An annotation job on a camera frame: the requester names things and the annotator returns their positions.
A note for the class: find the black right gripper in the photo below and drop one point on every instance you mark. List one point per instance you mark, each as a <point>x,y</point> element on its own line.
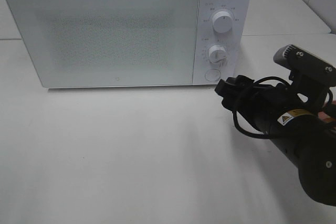
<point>269,106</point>

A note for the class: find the round white door button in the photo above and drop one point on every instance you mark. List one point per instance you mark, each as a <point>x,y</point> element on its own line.
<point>212,75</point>

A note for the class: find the pink round plate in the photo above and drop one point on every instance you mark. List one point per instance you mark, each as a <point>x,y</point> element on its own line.
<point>328,114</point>

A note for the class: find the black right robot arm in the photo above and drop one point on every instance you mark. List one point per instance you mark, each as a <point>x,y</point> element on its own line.
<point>312,155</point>

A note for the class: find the lower white timer knob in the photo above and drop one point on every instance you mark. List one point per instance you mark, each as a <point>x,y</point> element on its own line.
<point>217,54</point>

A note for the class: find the upper white power knob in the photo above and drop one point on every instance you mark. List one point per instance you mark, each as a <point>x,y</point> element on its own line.
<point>222,21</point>

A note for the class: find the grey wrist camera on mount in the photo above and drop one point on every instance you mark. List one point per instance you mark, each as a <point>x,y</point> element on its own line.
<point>305,64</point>

